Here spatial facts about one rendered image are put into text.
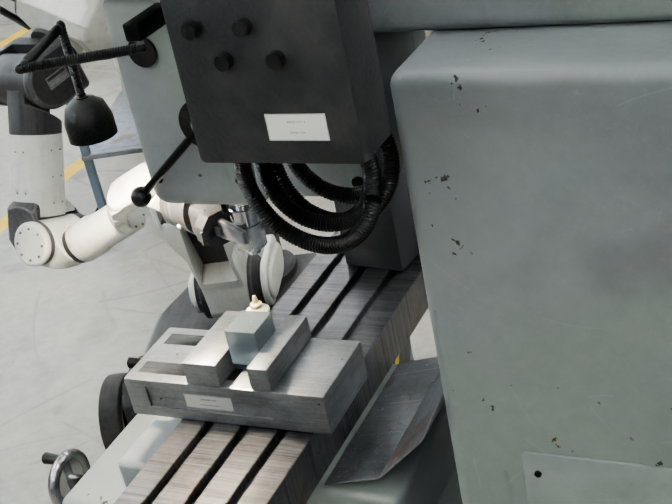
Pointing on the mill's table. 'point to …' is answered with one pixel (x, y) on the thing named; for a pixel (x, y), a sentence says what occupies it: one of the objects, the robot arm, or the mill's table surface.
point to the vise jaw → (211, 356)
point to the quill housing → (165, 115)
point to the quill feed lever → (140, 196)
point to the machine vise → (255, 381)
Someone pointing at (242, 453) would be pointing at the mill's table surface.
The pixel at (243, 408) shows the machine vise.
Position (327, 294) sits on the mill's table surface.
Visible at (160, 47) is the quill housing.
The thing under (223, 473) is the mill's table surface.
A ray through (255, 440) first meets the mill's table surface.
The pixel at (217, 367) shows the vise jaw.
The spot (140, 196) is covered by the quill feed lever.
